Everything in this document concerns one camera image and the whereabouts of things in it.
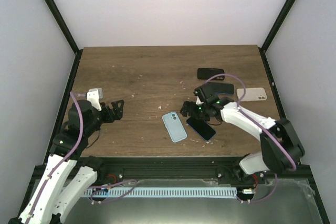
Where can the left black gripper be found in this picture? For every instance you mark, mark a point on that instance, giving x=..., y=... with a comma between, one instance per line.
x=118, y=113

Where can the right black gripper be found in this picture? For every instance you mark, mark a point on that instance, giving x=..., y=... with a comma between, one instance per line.
x=185, y=108

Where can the light blue phone case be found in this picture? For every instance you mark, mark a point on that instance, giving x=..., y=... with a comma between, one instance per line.
x=174, y=127

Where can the dark blue phone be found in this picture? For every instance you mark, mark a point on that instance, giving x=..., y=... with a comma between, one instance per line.
x=222, y=88

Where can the white phone case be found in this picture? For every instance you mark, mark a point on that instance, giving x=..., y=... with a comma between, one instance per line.
x=251, y=94

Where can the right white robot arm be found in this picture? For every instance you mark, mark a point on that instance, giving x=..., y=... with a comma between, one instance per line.
x=281, y=148

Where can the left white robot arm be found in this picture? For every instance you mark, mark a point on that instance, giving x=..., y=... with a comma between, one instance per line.
x=52, y=201

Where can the black phone case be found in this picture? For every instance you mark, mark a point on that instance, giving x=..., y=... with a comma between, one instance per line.
x=206, y=73

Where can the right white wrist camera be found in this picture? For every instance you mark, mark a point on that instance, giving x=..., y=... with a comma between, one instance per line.
x=206, y=94

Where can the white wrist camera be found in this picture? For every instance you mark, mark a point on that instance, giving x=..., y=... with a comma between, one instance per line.
x=93, y=96
x=206, y=94

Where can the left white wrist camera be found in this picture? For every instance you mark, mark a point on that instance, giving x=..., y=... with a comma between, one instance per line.
x=93, y=96

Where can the black aluminium frame rail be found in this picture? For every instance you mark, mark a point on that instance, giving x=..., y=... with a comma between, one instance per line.
x=224, y=170

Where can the light blue slotted cable duct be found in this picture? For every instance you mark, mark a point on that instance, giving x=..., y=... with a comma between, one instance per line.
x=169, y=192

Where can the left black frame post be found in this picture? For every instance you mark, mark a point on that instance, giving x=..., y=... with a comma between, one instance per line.
x=62, y=25

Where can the black frame post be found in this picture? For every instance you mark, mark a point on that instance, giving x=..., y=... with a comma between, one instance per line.
x=277, y=24
x=62, y=25

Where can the right black frame post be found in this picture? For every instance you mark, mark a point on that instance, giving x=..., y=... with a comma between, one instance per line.
x=277, y=24

